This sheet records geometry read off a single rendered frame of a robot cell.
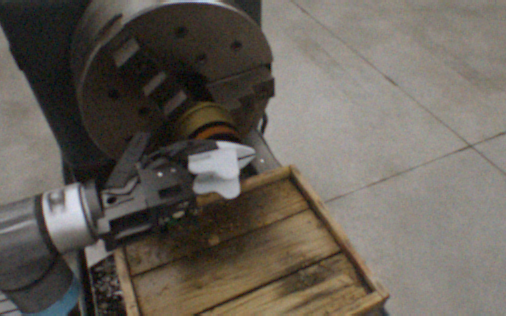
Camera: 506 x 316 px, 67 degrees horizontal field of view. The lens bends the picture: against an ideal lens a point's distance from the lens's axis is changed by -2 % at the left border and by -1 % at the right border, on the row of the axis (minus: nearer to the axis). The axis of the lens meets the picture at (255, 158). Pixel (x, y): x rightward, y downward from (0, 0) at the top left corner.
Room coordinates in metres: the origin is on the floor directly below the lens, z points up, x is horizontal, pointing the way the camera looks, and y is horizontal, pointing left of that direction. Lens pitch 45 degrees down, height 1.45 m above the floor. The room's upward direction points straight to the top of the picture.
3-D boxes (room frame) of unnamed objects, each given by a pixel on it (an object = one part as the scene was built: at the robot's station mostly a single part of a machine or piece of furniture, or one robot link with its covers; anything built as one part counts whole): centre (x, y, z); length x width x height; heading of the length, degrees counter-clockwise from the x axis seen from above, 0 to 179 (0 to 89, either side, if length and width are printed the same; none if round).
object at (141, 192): (0.29, 0.13, 1.08); 0.12 x 0.09 x 0.08; 114
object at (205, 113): (0.41, 0.07, 1.08); 0.09 x 0.09 x 0.09; 25
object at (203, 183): (0.34, 0.04, 1.07); 0.09 x 0.06 x 0.03; 113
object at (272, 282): (0.32, 0.03, 0.89); 0.36 x 0.30 x 0.04; 115
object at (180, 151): (0.34, 0.09, 1.10); 0.09 x 0.02 x 0.05; 114
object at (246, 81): (0.51, 0.02, 1.09); 0.12 x 0.11 x 0.05; 115
